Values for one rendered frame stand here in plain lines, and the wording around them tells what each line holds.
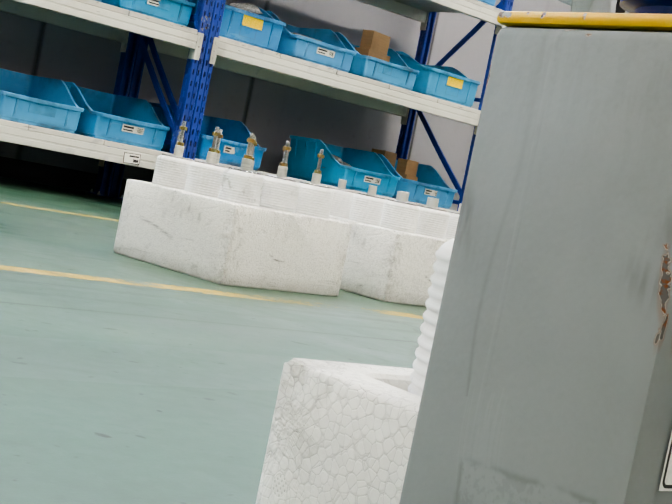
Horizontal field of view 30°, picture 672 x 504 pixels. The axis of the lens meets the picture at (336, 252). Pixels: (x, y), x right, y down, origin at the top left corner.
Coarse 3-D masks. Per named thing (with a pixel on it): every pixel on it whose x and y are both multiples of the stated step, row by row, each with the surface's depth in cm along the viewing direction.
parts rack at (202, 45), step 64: (0, 0) 533; (64, 0) 489; (384, 0) 671; (448, 0) 622; (512, 0) 651; (128, 64) 578; (192, 64) 532; (256, 64) 553; (0, 128) 481; (192, 128) 538
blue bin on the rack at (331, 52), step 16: (272, 16) 587; (288, 32) 575; (304, 32) 625; (320, 32) 616; (288, 48) 576; (304, 48) 575; (320, 48) 580; (336, 48) 585; (320, 64) 583; (336, 64) 589
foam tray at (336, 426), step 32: (288, 384) 58; (320, 384) 56; (352, 384) 55; (384, 384) 56; (288, 416) 58; (320, 416) 56; (352, 416) 54; (384, 416) 53; (416, 416) 51; (288, 448) 58; (320, 448) 56; (352, 448) 54; (384, 448) 52; (288, 480) 57; (320, 480) 55; (352, 480) 54; (384, 480) 52
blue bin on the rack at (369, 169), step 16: (304, 144) 626; (320, 144) 616; (288, 160) 635; (304, 160) 625; (336, 160) 606; (352, 160) 651; (368, 160) 642; (288, 176) 635; (304, 176) 624; (336, 176) 606; (352, 176) 604; (368, 176) 610; (384, 176) 615; (384, 192) 619
